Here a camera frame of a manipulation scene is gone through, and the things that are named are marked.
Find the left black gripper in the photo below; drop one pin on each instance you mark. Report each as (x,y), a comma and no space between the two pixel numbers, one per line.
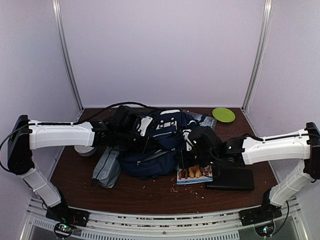
(143,148)

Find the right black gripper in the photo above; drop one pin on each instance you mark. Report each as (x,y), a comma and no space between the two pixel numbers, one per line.
(183,161)

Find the navy blue backpack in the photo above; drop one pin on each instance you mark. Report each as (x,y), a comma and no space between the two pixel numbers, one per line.
(161,158)

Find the grey pencil pouch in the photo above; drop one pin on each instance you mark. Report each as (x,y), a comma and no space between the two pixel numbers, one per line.
(107,170)

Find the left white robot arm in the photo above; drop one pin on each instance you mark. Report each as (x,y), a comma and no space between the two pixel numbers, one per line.
(29,135)

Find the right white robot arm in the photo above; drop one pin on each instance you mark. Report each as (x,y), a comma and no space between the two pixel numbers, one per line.
(303,144)

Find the blue hardcover book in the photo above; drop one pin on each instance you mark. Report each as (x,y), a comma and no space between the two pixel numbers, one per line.
(207,121)

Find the dog cover book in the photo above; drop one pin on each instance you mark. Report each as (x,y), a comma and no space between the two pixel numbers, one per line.
(193,175)

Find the green plate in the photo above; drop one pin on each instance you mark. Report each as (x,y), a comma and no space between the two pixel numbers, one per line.
(223,115)

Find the white ceramic bowl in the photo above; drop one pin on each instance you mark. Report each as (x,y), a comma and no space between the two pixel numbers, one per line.
(85,151)

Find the black leather case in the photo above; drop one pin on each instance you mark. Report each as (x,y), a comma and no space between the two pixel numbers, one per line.
(232,179)

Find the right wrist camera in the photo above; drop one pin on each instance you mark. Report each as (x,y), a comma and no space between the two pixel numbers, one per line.
(189,145)

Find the front aluminium rail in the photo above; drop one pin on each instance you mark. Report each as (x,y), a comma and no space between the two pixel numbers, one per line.
(219,225)

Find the right metal frame post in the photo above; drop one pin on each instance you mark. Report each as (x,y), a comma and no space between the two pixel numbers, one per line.
(261,47)

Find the metal frame post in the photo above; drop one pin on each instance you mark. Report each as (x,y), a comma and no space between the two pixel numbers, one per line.
(261,47)
(65,53)

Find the left metal frame post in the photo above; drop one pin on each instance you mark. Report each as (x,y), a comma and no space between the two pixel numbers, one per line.
(65,53)

